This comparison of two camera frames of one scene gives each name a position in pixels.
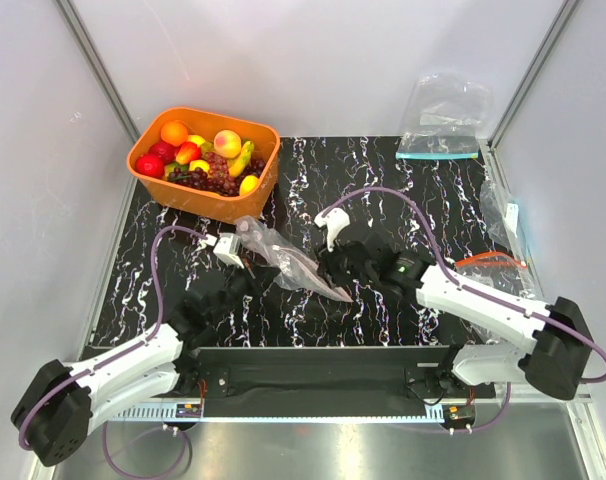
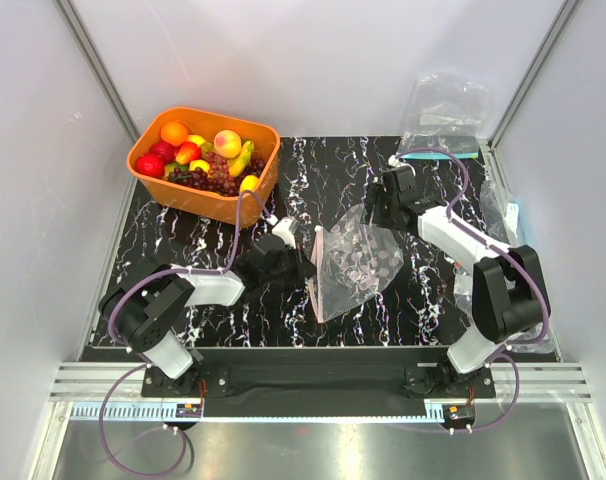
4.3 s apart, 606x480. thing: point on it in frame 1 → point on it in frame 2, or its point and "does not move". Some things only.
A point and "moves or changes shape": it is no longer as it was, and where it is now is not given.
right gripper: [328, 262] → [376, 195]
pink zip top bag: [294, 269] moves or changes shape
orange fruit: [174, 132] does not move
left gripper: [258, 279] → [303, 268]
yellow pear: [198, 163] does not move
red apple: [150, 165] does not move
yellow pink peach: [227, 144] does not move
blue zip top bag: [444, 116] does not move
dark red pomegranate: [165, 151] does not move
